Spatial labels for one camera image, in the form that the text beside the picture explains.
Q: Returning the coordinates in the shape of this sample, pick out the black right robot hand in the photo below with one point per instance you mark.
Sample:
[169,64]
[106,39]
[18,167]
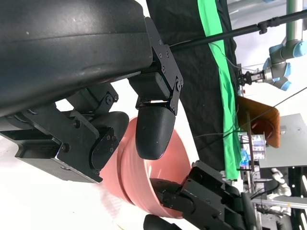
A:
[208,198]

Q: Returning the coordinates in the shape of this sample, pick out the grey blue-jointed robot arm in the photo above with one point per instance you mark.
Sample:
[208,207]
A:
[280,51]

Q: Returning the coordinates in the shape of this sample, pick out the black boom pole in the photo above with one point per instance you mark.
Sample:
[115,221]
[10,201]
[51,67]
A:
[239,32]

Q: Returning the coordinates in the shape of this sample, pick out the pink plastic bowl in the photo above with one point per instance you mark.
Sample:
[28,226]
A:
[115,177]
[178,153]

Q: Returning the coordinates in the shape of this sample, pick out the green backdrop cloth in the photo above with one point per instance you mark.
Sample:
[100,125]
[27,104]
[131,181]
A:
[227,107]

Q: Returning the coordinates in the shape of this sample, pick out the black backdrop cloth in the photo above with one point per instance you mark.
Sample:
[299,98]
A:
[192,72]

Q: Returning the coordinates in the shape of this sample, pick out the orange brown board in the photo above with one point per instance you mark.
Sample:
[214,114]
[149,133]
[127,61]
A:
[263,112]

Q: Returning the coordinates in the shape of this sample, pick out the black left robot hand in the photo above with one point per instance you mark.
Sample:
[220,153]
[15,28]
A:
[60,48]

